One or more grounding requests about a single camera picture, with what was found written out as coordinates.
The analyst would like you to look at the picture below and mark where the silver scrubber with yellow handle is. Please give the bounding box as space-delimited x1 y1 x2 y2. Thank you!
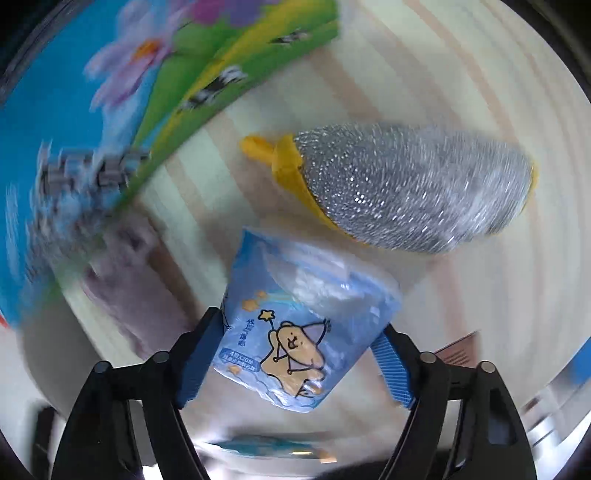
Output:
240 122 540 254

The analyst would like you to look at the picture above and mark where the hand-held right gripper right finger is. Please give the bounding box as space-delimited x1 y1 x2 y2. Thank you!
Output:
369 323 539 480

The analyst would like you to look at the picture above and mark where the brown cardboard piece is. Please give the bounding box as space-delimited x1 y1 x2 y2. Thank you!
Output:
434 331 482 367

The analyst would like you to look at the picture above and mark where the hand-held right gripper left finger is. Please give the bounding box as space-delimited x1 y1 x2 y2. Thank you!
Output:
50 306 225 480

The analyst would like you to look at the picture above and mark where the blue cartoon tissue packet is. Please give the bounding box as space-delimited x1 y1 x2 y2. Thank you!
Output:
210 226 402 415

